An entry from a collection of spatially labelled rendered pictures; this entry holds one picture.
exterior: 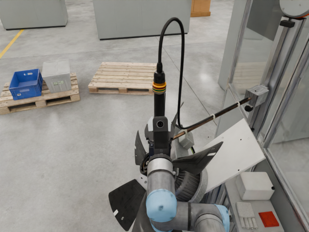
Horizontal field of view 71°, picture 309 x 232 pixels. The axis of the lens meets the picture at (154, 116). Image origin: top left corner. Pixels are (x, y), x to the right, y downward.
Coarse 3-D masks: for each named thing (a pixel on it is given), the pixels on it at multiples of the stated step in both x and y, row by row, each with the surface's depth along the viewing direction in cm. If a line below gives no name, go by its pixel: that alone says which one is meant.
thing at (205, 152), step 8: (216, 144) 92; (200, 152) 91; (208, 152) 86; (216, 152) 82; (176, 160) 95; (184, 160) 89; (192, 160) 85; (200, 160) 82; (208, 160) 79; (184, 168) 82; (192, 168) 79; (200, 168) 77
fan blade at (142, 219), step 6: (144, 198) 94; (144, 204) 93; (138, 210) 92; (144, 210) 91; (138, 216) 90; (144, 216) 89; (138, 222) 88; (144, 222) 88; (150, 222) 87; (132, 228) 88; (138, 228) 87; (144, 228) 86; (150, 228) 85
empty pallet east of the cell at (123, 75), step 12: (96, 72) 415; (108, 72) 414; (120, 72) 414; (132, 72) 414; (144, 72) 418; (96, 84) 378; (108, 84) 378; (120, 84) 378; (132, 84) 378; (144, 84) 378
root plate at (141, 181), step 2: (140, 174) 110; (142, 174) 109; (140, 176) 110; (142, 176) 109; (144, 176) 109; (138, 178) 110; (140, 178) 110; (144, 178) 109; (146, 178) 108; (138, 180) 110; (140, 180) 110; (142, 180) 109; (144, 180) 109; (146, 180) 108; (138, 182) 110; (140, 182) 110; (142, 182) 109; (140, 184) 109; (142, 184) 109; (144, 184) 109; (146, 184) 108; (144, 186) 109; (146, 186) 108; (144, 188) 109; (146, 188) 108
